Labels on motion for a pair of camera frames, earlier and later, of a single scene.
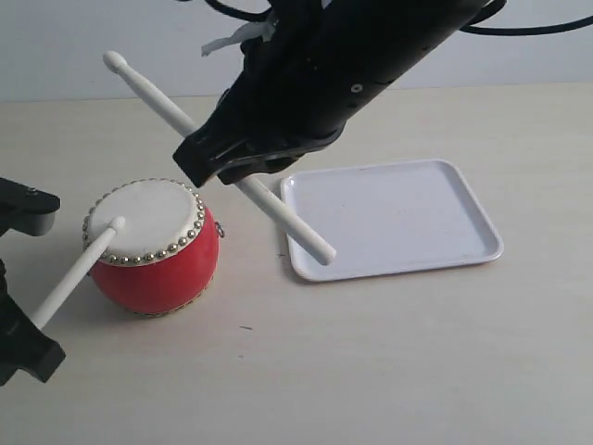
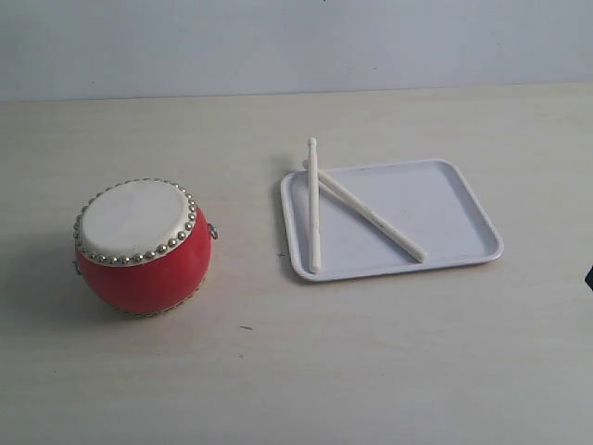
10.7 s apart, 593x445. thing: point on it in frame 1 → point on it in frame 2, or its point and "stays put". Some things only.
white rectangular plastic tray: (389, 218) stays put
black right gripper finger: (276, 161) → (588, 279)
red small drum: (165, 259) stays put
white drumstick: (74, 272) → (314, 231)
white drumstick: (309, 237) → (416, 252)
